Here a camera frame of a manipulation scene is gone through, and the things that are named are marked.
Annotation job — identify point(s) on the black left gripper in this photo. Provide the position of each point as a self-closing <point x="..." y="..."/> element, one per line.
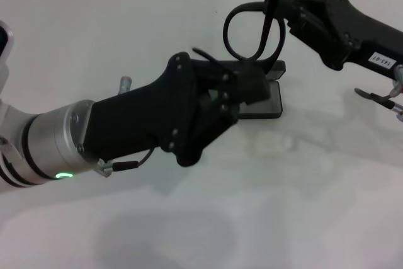
<point x="135" y="117"/>

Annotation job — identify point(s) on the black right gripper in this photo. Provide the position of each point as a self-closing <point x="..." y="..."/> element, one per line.
<point x="371" y="42"/>

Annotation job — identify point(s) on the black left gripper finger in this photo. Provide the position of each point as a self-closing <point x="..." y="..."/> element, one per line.
<point x="252" y="88"/>

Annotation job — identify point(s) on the black glasses case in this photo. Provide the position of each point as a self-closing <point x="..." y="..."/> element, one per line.
<point x="274" y="102"/>

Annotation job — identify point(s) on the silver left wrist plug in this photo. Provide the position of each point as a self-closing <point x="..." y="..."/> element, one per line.
<point x="125" y="83"/>

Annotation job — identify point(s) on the silver wrist plug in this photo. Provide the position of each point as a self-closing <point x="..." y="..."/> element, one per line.
<point x="398" y="77"/>
<point x="125" y="83"/>

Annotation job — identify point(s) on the silver right wrist plug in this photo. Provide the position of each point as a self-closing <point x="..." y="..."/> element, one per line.
<point x="398" y="77"/>

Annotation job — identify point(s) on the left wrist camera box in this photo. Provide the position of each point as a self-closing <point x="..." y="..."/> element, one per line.
<point x="4" y="40"/>

